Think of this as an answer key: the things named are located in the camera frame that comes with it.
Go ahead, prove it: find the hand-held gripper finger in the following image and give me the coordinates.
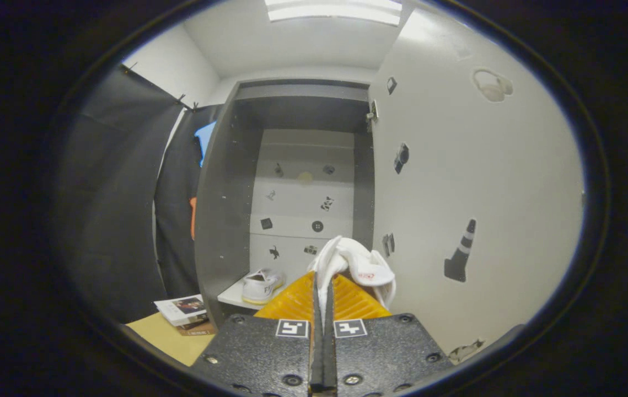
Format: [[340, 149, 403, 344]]
[[323, 273, 454, 397], [190, 270, 324, 397]]

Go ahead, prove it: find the white magazine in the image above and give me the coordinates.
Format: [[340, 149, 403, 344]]
[[154, 295, 208, 327]]

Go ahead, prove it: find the white shoe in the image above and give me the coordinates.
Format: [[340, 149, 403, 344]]
[[242, 269, 287, 305], [307, 235, 397, 323]]

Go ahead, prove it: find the grey shoe cabinet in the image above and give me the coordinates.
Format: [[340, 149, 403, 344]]
[[195, 79, 376, 326]]

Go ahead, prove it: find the long ceiling light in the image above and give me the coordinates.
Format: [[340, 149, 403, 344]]
[[264, 0, 404, 26]]

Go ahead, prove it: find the brown book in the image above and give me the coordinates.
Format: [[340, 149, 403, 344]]
[[176, 320, 216, 336]]

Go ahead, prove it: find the black backdrop cloth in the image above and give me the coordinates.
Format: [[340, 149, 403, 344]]
[[55, 63, 223, 326]]

